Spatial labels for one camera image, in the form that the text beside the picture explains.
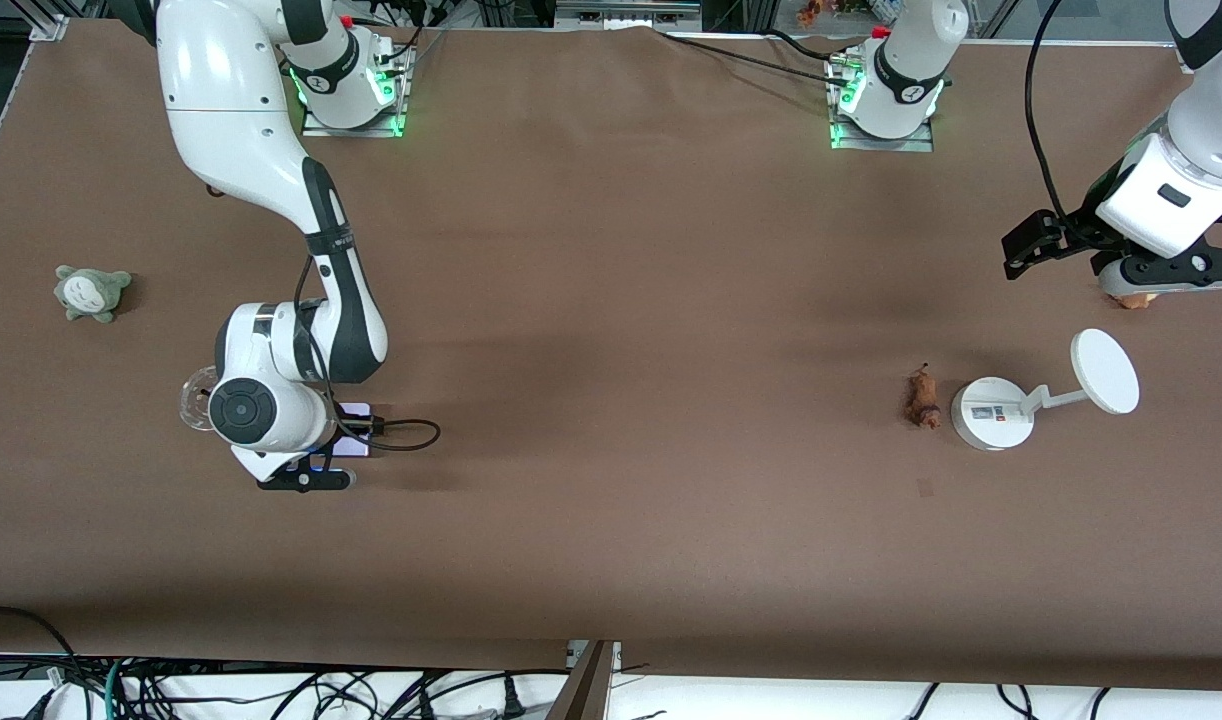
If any lilac smartphone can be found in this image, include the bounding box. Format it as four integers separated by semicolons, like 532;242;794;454
311;402;374;473

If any brown lion statue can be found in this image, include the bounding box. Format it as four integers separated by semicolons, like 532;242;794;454
905;363;943;430

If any white round-base stand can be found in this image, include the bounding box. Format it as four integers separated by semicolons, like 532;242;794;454
949;328;1141;453

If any clear glass cup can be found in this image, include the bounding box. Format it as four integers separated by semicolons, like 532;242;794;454
178;365;221;433

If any brown table cover sheet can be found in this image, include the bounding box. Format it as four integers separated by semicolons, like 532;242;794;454
0;18;1222;691

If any grey green plush toy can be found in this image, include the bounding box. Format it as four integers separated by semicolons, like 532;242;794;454
53;264;134;324

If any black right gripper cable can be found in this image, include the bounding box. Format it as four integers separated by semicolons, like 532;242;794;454
294;255;442;453

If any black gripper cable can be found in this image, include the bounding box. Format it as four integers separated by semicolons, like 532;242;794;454
1026;0;1072;226
294;255;442;453

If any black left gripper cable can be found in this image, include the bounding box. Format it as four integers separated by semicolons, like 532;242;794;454
1026;0;1072;226

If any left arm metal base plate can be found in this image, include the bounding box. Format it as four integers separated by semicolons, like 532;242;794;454
829;60;934;153

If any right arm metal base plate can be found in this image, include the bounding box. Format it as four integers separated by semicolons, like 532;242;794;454
301;40;405;138

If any short black table cable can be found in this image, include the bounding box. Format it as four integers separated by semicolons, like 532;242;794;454
764;28;852;61

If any long black table cable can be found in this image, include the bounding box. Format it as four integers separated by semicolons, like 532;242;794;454
654;28;852;87

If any wooden post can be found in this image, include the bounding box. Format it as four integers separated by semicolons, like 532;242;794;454
546;640;617;720

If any thick black floor cable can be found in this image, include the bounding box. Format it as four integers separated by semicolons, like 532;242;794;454
0;604;78;691

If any aluminium frame bar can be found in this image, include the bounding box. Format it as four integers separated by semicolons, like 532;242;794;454
556;0;703;25

